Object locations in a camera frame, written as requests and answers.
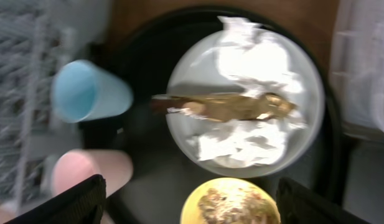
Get round black tray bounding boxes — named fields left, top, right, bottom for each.
left=81, top=6, right=343, bottom=223

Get pink plastic cup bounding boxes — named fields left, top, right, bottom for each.
left=51, top=149, right=134, bottom=197

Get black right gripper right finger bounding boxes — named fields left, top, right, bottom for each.
left=276, top=177, right=368, bottom=224

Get yellow bowl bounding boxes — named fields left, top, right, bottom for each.
left=180, top=177, right=281, bottom=224

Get blue plastic cup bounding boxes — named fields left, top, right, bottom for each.
left=50, top=60, right=134, bottom=123

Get clear plastic bin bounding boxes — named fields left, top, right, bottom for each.
left=329, top=0, right=384, bottom=141

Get brown food scraps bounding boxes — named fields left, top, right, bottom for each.
left=198, top=188, right=279, bottom=224

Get grey dishwasher rack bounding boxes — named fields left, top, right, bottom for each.
left=0, top=0, right=111, bottom=216

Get white round plate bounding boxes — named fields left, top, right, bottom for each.
left=164, top=29, right=325, bottom=178

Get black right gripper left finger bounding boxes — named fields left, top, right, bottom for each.
left=5, top=174, right=106, bottom=224

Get white napkin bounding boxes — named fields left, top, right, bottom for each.
left=194, top=17, right=307, bottom=167

